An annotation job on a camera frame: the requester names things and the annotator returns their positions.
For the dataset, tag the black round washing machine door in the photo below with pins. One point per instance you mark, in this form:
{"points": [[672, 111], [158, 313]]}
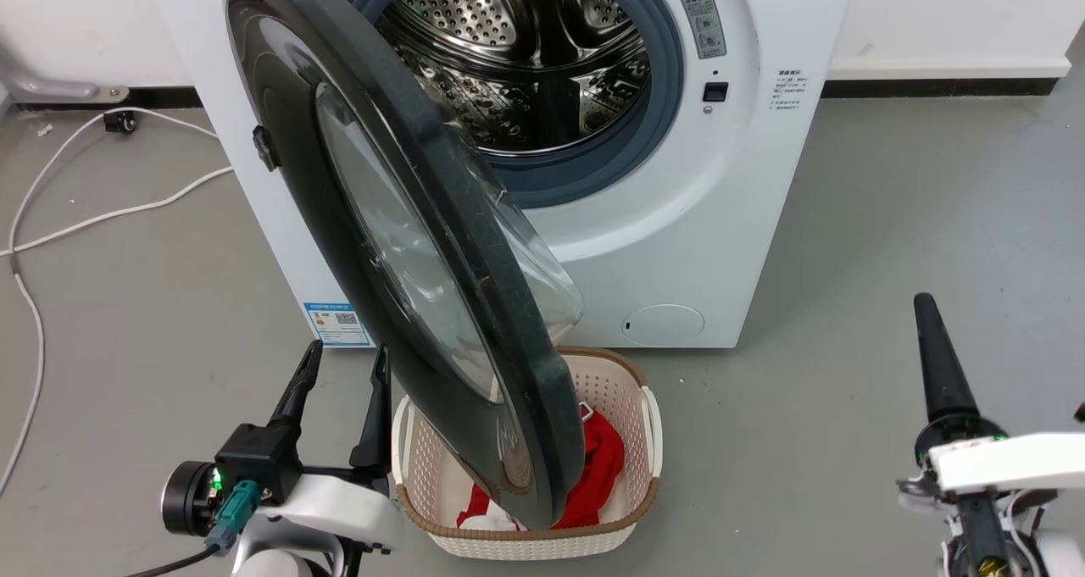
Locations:
{"points": [[449, 213]]}

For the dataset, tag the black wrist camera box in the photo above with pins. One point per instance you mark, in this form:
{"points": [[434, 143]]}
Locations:
{"points": [[257, 458]]}

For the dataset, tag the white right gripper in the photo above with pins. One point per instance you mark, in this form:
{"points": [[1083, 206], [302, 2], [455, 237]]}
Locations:
{"points": [[1000, 463]]}

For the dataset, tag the round white filter cover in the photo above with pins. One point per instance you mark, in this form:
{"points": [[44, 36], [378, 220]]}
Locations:
{"points": [[663, 325]]}

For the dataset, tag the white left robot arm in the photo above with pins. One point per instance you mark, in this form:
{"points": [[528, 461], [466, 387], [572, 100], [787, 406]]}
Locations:
{"points": [[280, 556]]}

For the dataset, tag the blue energy label sticker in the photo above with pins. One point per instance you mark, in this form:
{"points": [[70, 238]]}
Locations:
{"points": [[337, 323]]}

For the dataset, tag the grey metal floor bracket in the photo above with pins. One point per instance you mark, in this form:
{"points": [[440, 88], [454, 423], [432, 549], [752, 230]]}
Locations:
{"points": [[59, 87]]}

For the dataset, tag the stainless steel washer drum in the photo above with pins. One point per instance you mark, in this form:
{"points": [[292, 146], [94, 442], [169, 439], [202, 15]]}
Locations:
{"points": [[525, 60]]}

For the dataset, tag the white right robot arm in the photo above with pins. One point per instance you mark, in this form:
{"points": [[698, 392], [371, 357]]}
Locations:
{"points": [[1064, 556]]}

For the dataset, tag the small printed text label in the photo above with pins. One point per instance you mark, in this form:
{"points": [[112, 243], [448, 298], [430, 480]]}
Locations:
{"points": [[786, 90]]}

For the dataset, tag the grey warning sticker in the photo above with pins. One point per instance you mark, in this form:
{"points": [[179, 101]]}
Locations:
{"points": [[702, 18]]}

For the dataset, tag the black door latch socket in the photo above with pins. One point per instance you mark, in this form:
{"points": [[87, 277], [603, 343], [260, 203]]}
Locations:
{"points": [[715, 92]]}

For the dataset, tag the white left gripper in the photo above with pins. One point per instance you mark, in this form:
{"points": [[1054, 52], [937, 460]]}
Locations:
{"points": [[343, 509]]}

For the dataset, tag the small black caster wheel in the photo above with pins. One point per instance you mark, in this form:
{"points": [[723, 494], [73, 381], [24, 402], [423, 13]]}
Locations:
{"points": [[119, 121]]}

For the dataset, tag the blue-grey rubber door gasket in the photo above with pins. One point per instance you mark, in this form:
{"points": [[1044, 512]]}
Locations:
{"points": [[657, 111]]}

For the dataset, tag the white front-load washing machine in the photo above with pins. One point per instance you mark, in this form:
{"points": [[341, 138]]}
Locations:
{"points": [[678, 221]]}

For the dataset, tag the red garment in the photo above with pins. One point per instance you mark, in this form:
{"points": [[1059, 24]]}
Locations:
{"points": [[598, 467]]}

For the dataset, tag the white basket with brown rim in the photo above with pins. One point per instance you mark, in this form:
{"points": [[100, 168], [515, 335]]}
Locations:
{"points": [[619, 526]]}

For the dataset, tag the white garment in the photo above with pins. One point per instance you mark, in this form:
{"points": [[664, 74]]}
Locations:
{"points": [[496, 519]]}

